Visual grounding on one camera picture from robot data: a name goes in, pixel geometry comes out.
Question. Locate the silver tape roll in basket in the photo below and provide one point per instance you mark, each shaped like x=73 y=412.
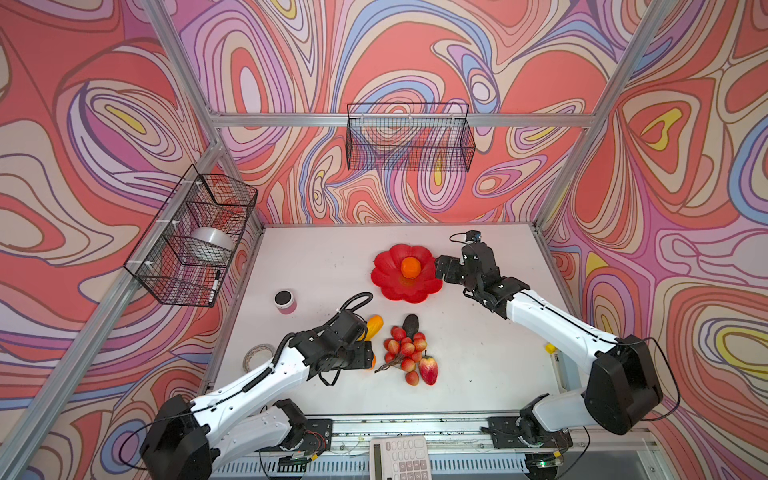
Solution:
x=210 y=245

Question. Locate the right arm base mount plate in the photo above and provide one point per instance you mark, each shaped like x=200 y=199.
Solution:
x=513 y=432

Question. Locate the red flower-shaped fruit bowl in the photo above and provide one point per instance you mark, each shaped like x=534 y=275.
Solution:
x=386 y=274

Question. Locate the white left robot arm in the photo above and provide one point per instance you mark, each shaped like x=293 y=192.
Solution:
x=190 y=439

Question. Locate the black wire basket left wall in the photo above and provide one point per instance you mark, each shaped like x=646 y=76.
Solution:
x=168 y=272

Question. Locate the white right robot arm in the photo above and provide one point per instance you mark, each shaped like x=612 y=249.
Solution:
x=622 y=386

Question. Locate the aluminium frame post back right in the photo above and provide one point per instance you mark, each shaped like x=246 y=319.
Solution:
x=649 y=25

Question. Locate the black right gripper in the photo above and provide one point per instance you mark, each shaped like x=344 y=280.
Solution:
x=452 y=264

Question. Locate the aluminium frame back crossbar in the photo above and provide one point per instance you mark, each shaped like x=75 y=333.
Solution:
x=309 y=120

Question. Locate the aluminium frame rail left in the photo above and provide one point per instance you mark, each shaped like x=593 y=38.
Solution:
x=30 y=431

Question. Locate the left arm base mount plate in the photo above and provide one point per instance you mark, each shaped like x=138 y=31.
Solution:
x=306 y=438

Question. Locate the large fake orange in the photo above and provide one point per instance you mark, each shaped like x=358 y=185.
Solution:
x=410 y=268

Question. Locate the yellow fake mango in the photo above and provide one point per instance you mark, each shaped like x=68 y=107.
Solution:
x=374 y=325

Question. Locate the clear tape roll on table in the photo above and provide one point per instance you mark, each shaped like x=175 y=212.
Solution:
x=257 y=356

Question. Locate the dark fake avocado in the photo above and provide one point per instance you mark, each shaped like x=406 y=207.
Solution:
x=411 y=325

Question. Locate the red fake strawberry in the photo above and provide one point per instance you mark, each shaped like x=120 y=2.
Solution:
x=428 y=370

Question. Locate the aluminium frame post back left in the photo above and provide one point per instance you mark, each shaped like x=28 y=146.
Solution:
x=180 y=66

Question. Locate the black wire basket wall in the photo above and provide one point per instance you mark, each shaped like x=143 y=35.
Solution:
x=168 y=272
x=444 y=146

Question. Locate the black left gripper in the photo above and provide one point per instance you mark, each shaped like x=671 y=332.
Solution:
x=363 y=356

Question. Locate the black marker in basket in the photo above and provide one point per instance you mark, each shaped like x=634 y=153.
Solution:
x=214 y=287

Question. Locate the black wire basket back wall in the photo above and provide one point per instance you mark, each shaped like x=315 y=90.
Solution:
x=444 y=146

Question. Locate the white calculator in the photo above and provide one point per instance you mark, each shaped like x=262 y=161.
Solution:
x=399 y=458

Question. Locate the aluminium frame post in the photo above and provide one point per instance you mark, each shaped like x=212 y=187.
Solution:
x=180 y=66
x=649 y=25

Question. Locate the red fake grape bunch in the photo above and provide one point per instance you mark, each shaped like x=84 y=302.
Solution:
x=404 y=353

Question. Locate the pink white round speaker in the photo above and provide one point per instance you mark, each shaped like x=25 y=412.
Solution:
x=285 y=302

